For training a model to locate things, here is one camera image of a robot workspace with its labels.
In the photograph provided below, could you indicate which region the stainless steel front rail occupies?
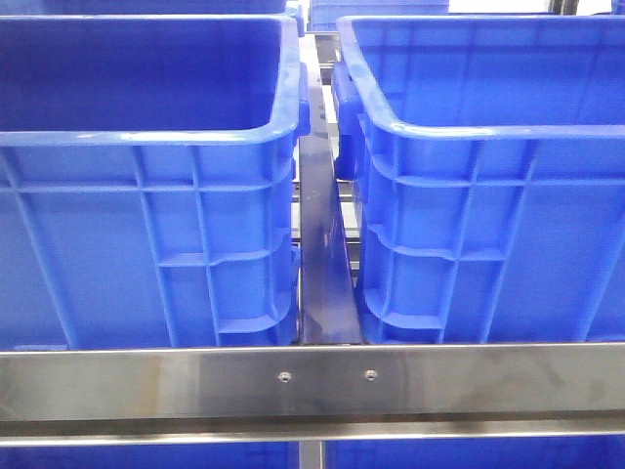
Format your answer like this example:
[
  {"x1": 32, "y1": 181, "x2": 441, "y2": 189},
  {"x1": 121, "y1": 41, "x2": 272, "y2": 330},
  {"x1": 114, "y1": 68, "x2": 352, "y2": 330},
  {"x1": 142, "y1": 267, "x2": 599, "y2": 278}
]
[{"x1": 1, "y1": 343, "x2": 624, "y2": 446}]

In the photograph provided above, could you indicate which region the blue crate far back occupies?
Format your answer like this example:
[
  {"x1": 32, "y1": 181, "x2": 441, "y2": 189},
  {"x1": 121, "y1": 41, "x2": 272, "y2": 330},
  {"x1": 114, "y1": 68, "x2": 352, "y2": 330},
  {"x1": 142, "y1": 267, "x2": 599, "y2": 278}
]
[{"x1": 308, "y1": 0, "x2": 449, "y2": 32}]

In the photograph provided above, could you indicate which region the blue bin lower right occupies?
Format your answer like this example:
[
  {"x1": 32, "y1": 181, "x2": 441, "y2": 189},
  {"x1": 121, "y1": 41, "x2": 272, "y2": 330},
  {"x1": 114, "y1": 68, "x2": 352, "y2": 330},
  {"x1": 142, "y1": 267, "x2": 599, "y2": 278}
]
[{"x1": 326, "y1": 436, "x2": 624, "y2": 468}]

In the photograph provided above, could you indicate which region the metal centre divider bar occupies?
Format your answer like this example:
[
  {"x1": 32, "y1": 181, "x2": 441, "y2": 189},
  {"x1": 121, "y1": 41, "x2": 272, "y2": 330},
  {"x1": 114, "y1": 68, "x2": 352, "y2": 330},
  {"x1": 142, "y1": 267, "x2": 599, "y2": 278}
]
[{"x1": 299, "y1": 34, "x2": 361, "y2": 345}]

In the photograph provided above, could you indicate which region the blue plastic bin behind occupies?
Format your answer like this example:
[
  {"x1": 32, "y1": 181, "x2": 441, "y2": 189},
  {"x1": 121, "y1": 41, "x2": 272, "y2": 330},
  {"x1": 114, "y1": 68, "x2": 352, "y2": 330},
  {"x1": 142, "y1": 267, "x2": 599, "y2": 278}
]
[{"x1": 333, "y1": 15, "x2": 624, "y2": 344}]

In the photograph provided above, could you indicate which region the blue plastic bin with buttons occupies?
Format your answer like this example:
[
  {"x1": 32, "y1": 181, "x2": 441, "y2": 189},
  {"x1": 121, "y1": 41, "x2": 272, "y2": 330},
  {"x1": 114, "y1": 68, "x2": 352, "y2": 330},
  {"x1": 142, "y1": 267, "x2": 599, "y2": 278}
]
[{"x1": 1, "y1": 15, "x2": 310, "y2": 351}]

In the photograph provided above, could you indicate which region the blue bin lower left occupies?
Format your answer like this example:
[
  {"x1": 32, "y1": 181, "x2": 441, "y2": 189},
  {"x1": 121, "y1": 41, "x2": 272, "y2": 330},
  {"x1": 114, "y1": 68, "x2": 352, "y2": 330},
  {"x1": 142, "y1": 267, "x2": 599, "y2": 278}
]
[{"x1": 1, "y1": 443, "x2": 298, "y2": 468}]

